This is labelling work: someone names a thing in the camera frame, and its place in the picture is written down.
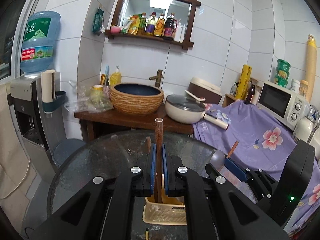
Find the purple label bottle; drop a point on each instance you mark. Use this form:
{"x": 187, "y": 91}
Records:
{"x": 150, "y": 25}

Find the yellow wrap roll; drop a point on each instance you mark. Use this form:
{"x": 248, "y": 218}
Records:
{"x": 243, "y": 81}

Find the brass faucet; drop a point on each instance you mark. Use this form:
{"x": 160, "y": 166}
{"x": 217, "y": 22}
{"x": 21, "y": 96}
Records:
{"x": 158, "y": 78}

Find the tall yellow paper cup stack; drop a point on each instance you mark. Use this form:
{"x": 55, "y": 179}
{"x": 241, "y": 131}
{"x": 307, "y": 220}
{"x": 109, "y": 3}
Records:
{"x": 311, "y": 65}

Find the cream pan with lid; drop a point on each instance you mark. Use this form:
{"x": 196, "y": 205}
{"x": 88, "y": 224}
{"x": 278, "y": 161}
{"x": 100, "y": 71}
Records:
{"x": 182, "y": 112}

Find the brown glass bottle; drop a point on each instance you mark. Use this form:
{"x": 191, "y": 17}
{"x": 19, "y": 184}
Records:
{"x": 250, "y": 94}

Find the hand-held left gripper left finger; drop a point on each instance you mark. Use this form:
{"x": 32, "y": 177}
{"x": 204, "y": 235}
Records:
{"x": 153, "y": 170}

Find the beige cloth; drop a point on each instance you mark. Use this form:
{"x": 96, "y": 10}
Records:
{"x": 12, "y": 150}

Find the wooden wall shelf with mirror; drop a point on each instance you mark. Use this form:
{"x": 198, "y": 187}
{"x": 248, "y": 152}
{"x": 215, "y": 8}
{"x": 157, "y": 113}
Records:
{"x": 190, "y": 22}

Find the small dark pump bottle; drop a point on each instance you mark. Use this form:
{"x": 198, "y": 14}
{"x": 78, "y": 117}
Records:
{"x": 107, "y": 88}

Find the yellow seasoning packet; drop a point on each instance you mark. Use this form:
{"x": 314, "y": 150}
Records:
{"x": 133, "y": 25}

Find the blue-grey plastic bin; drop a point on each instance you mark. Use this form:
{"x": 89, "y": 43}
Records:
{"x": 67, "y": 151}

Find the brown wooden chopstick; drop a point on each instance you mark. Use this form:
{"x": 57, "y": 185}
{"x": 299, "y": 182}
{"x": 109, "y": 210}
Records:
{"x": 233, "y": 148}

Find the grey water dispenser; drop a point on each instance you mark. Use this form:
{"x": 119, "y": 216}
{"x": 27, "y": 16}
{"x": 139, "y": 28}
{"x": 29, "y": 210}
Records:
{"x": 27, "y": 110}

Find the amber sauce bottle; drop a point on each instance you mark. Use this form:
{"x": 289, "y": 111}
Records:
{"x": 160, "y": 26}

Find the small clear bottle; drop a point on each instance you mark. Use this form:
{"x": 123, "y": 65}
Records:
{"x": 233, "y": 89}

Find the blue water jug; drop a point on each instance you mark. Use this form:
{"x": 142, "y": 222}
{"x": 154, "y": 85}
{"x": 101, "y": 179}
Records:
{"x": 40, "y": 42}

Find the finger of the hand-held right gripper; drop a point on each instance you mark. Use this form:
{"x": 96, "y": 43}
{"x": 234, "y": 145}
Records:
{"x": 211, "y": 169}
{"x": 235, "y": 167}

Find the dark wooden chopstick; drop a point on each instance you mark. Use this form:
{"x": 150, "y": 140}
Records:
{"x": 159, "y": 135}

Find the stack of green noodle bowls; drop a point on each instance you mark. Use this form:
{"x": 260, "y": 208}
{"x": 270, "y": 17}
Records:
{"x": 282, "y": 72}

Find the white rice paddle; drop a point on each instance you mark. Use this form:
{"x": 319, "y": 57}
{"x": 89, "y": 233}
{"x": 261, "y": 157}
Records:
{"x": 195, "y": 96}

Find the wooden counter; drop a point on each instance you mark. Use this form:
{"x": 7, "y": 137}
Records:
{"x": 112, "y": 120}

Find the woven pattern wash basin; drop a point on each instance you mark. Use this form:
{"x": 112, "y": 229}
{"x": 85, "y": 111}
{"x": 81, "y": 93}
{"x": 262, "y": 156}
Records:
{"x": 137, "y": 102}

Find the white microwave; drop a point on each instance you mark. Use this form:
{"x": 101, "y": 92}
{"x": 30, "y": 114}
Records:
{"x": 275, "y": 100}

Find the white paper cup sleeve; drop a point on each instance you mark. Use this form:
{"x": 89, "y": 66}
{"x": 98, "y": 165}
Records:
{"x": 48, "y": 86}

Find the dark soy sauce bottle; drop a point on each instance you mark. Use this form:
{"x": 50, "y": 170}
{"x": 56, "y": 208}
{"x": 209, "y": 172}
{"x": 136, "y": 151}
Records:
{"x": 170, "y": 28}

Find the pink bowl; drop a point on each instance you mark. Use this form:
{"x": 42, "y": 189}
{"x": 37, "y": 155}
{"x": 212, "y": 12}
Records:
{"x": 115, "y": 29}

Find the white jar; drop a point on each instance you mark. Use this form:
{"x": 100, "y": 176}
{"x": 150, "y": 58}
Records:
{"x": 295, "y": 85}

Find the white squeeze bottle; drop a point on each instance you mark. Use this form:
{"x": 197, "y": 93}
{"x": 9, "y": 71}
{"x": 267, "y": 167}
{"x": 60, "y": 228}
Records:
{"x": 178, "y": 31}

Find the yellow lid jar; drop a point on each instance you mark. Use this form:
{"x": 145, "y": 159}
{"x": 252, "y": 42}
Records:
{"x": 303, "y": 88}

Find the clear plastic bag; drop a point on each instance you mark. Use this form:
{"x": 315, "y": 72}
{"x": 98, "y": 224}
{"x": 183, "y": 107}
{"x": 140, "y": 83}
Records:
{"x": 87, "y": 101}

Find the white sliding window frame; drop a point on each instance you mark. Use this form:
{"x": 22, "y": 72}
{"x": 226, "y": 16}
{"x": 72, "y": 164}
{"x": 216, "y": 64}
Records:
{"x": 15, "y": 30}

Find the large metal spoon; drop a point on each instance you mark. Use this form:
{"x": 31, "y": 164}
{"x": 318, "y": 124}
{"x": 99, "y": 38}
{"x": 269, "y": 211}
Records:
{"x": 217, "y": 158}

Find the cream plastic utensil holder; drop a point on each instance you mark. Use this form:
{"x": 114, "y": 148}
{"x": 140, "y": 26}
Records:
{"x": 165, "y": 213}

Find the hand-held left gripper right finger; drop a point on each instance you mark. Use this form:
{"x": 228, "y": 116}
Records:
{"x": 165, "y": 170}

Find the small wooden box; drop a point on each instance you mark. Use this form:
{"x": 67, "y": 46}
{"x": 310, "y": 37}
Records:
{"x": 230, "y": 100}

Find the teal cup holder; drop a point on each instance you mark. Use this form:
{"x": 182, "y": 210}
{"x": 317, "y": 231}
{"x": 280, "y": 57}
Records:
{"x": 56, "y": 102}

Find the purple floral cloth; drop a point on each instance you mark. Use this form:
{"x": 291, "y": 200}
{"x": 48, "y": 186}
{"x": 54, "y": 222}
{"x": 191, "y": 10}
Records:
{"x": 250, "y": 135}

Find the brown and white rice cooker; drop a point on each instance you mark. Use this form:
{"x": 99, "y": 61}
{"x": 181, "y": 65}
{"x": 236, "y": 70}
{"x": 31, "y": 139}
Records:
{"x": 207, "y": 88}

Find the yellow soap pump bottle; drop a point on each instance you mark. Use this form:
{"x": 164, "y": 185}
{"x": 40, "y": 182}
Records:
{"x": 115, "y": 77}

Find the green hanging packet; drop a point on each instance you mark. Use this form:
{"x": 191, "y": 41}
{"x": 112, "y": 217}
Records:
{"x": 98, "y": 21}

